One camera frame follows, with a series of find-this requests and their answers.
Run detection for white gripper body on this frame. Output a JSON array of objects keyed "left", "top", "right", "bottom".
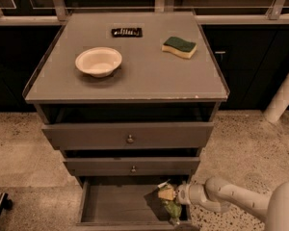
[{"left": 175, "top": 184, "right": 192, "bottom": 205}]

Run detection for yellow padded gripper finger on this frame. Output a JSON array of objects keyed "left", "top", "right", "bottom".
[{"left": 158, "top": 187, "right": 176, "bottom": 201}]

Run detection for green jalapeno chip bag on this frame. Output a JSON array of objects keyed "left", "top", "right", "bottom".
[{"left": 158, "top": 181, "right": 182, "bottom": 226}]

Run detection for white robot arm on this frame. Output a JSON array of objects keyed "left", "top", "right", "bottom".
[{"left": 173, "top": 73, "right": 289, "bottom": 231}]

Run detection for grey open bottom drawer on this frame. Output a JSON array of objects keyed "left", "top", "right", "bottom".
[{"left": 72, "top": 175, "right": 199, "bottom": 231}]

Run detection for grey middle drawer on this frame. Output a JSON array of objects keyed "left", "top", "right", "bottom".
[{"left": 64, "top": 157, "right": 199, "bottom": 176}]

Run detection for grey drawer cabinet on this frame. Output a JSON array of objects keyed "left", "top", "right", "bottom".
[{"left": 21, "top": 11, "right": 230, "bottom": 231}]

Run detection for grey top drawer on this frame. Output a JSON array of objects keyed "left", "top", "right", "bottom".
[{"left": 42, "top": 122, "right": 213, "bottom": 150}]

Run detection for green yellow sponge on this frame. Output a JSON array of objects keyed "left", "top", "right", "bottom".
[{"left": 162, "top": 37, "right": 197, "bottom": 59}]

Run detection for white paper bowl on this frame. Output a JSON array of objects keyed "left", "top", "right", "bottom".
[{"left": 75, "top": 47, "right": 122, "bottom": 78}]

